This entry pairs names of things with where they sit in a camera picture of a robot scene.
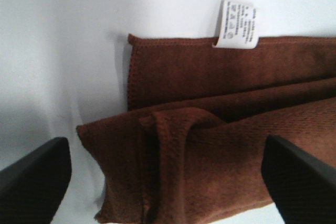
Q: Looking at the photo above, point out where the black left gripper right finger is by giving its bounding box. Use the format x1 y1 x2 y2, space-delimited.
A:
261 135 335 223

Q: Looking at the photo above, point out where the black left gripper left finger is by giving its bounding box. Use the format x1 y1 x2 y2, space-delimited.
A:
1 137 72 223

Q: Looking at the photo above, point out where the brown towel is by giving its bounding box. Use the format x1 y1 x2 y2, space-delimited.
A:
77 35 335 223

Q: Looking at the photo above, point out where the white towel care label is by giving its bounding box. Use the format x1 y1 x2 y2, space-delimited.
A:
213 0 259 49

